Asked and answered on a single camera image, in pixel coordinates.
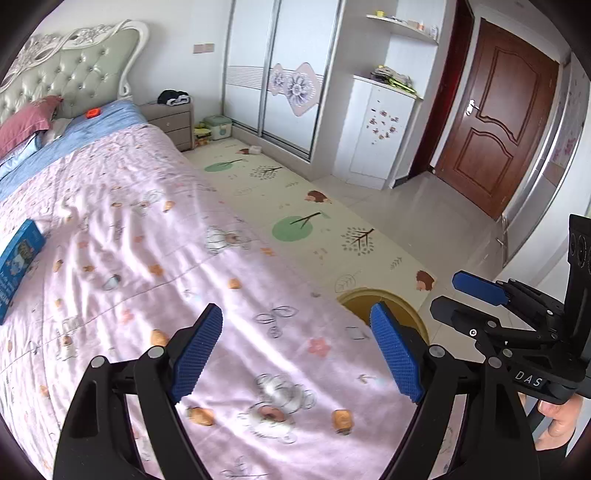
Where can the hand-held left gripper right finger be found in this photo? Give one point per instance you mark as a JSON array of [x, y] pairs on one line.
[[399, 360]]

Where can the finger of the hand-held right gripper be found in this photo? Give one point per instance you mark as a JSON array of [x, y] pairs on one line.
[[461, 316], [480, 288]]

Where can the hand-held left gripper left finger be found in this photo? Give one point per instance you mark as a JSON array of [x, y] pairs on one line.
[[196, 355]]

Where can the person's right hand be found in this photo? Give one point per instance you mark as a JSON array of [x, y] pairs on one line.
[[565, 417]]

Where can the pink printed blanket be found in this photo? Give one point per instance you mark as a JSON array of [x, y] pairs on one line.
[[138, 258]]

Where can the brown wooden door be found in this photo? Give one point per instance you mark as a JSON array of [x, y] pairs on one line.
[[498, 120]]

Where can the white low cabinet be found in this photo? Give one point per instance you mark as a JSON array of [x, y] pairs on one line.
[[369, 147]]

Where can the printed play mat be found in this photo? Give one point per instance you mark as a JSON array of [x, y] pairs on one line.
[[286, 194]]

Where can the blue flat box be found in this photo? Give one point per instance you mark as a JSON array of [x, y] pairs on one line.
[[18, 263]]

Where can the small white object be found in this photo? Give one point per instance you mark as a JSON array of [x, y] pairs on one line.
[[255, 150]]

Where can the yellow green small items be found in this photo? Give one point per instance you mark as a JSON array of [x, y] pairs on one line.
[[201, 131]]

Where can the green storage box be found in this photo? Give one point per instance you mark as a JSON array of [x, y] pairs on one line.
[[218, 128]]

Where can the clutter pile on cabinet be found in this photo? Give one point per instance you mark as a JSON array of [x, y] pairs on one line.
[[392, 77]]

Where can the grey nightstand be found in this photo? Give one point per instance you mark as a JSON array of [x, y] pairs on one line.
[[171, 127]]

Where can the blue bed sheet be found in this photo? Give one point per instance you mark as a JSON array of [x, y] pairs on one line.
[[106, 120]]

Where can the black clothing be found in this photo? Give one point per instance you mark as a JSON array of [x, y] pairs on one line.
[[173, 97]]

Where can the small orange object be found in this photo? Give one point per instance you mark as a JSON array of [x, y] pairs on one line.
[[93, 113]]

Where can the white pillow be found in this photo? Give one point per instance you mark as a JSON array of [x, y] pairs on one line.
[[60, 128]]

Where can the white floral sliding wardrobe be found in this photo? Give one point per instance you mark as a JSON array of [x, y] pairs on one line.
[[249, 92]]

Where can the pink pillow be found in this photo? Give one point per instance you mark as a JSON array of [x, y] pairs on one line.
[[27, 122]]

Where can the green tufted bed headboard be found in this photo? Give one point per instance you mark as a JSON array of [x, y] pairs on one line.
[[92, 64]]

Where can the dark wooden door frame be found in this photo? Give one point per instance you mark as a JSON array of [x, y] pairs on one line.
[[443, 92]]

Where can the white wall shelf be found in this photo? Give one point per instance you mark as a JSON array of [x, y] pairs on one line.
[[406, 25]]

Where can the wall outlets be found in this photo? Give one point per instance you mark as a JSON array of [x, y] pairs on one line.
[[204, 47]]

